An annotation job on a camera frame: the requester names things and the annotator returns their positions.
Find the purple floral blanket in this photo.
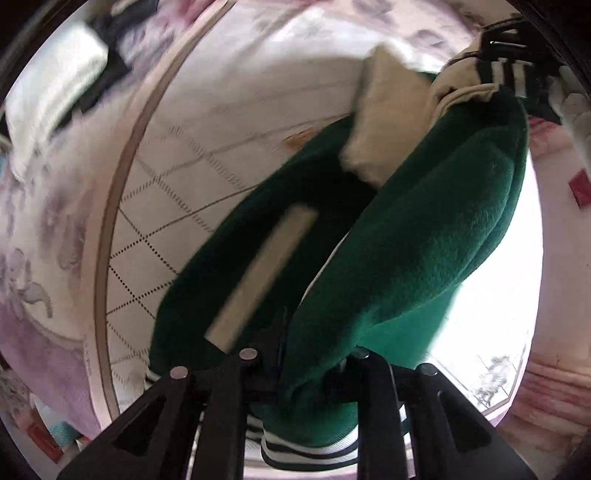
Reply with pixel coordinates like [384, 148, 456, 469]
[0, 0, 485, 439]

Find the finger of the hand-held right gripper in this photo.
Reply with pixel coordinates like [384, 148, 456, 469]
[480, 21, 555, 61]

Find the black garment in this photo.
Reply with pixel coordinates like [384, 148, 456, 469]
[60, 14, 132, 134]

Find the white quilted mat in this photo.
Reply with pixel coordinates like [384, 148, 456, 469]
[81, 0, 541, 416]

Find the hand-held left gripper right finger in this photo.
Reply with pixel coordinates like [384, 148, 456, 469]
[344, 350, 535, 480]

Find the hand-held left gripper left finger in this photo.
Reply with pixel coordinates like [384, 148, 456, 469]
[56, 348, 266, 480]

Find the green varsity jacket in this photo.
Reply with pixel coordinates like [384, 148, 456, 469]
[148, 44, 561, 472]

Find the person's right hand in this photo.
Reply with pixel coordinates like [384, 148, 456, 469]
[549, 67, 591, 158]

